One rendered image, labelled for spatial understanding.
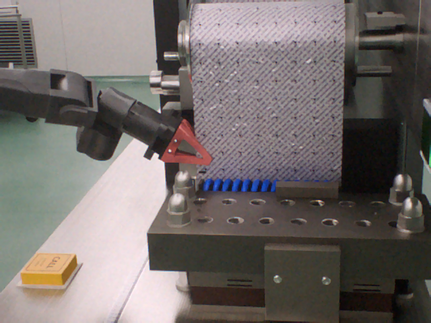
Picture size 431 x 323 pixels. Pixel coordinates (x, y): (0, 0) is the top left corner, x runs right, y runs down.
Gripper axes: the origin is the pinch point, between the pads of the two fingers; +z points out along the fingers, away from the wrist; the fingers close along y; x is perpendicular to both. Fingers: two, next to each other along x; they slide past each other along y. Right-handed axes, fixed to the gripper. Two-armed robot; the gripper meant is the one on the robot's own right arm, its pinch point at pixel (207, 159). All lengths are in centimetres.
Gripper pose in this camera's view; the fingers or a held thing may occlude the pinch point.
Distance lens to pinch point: 106.9
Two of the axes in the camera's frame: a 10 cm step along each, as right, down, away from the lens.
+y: -1.4, 3.2, -9.4
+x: 4.7, -8.1, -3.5
